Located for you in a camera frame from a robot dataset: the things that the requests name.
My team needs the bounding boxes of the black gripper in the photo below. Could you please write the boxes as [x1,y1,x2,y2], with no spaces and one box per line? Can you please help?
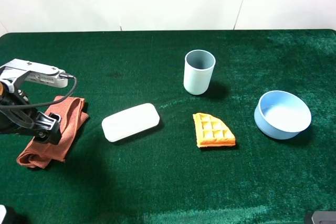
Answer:
[1,81,61,145]

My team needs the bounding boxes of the red-brown cloth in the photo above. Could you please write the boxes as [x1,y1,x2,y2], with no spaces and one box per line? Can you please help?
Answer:
[16,97,89,169]

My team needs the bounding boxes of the grey robot base corner right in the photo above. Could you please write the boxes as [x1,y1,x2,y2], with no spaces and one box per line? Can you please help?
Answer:
[304,211,336,224]

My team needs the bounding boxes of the white rounded rectangular case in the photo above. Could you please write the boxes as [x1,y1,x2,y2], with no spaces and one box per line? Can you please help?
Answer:
[101,103,160,142]

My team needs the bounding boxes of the orange waffle piece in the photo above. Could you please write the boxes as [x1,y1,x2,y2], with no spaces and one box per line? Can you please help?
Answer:
[193,113,236,148]

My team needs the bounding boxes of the light blue plastic cup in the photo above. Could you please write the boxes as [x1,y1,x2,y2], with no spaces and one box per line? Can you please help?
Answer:
[183,49,216,95]

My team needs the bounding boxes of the blue plastic bowl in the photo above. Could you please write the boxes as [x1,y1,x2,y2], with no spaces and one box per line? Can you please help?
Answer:
[254,90,312,140]

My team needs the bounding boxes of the black camera cable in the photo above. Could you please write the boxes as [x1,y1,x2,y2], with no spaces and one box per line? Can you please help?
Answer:
[0,73,78,110]

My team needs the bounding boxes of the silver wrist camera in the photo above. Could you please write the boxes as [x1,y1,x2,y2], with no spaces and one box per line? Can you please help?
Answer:
[1,59,68,93]

